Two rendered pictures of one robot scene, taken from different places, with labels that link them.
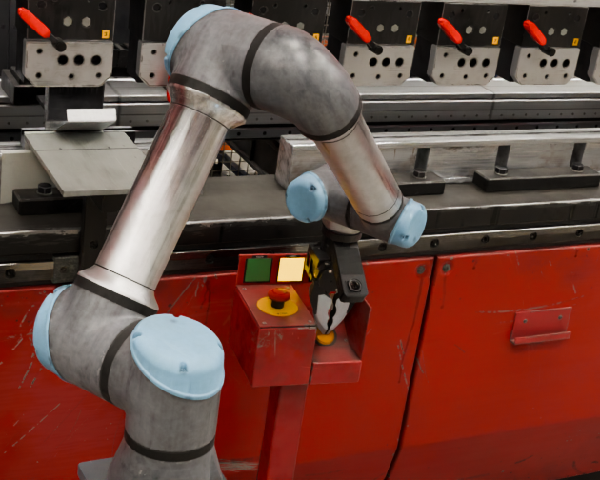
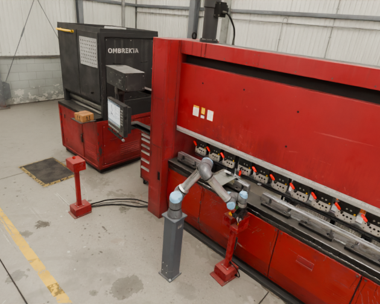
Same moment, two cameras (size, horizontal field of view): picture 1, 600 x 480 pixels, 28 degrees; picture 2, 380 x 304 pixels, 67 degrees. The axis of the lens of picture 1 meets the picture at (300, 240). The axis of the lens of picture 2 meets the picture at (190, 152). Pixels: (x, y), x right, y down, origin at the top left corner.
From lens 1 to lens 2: 224 cm
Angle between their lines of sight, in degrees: 63
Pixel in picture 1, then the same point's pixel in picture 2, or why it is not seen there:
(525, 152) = (316, 223)
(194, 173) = (193, 177)
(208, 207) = not seen: hidden behind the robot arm
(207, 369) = (173, 199)
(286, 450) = (230, 240)
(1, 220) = not seen: hidden behind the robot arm
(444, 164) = (294, 214)
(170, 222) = (188, 182)
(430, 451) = (276, 272)
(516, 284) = (298, 248)
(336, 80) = (204, 172)
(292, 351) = (227, 221)
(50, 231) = not seen: hidden behind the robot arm
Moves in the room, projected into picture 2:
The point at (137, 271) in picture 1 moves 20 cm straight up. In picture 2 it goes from (183, 186) to (184, 167)
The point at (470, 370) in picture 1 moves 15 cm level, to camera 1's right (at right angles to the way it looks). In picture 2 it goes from (286, 260) to (295, 272)
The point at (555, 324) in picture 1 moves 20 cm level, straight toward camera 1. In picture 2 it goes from (309, 265) to (287, 265)
